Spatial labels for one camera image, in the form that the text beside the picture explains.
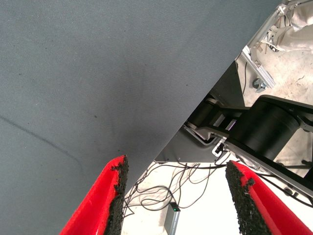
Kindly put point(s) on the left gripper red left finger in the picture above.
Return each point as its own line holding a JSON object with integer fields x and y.
{"x": 97, "y": 195}

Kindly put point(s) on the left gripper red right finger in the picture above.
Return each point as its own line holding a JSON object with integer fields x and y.
{"x": 259, "y": 203}

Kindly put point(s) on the small grey box green light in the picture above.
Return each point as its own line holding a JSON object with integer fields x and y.
{"x": 171, "y": 218}

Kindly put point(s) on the grey caster wheel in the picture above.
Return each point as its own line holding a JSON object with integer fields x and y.
{"x": 259, "y": 85}

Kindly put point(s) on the dark grey table cloth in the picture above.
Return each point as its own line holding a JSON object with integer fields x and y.
{"x": 97, "y": 73}

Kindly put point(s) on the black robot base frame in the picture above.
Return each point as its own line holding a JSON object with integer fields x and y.
{"x": 264, "y": 129}

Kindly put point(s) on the aluminium profile frame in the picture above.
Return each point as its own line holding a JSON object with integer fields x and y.
{"x": 261, "y": 73}

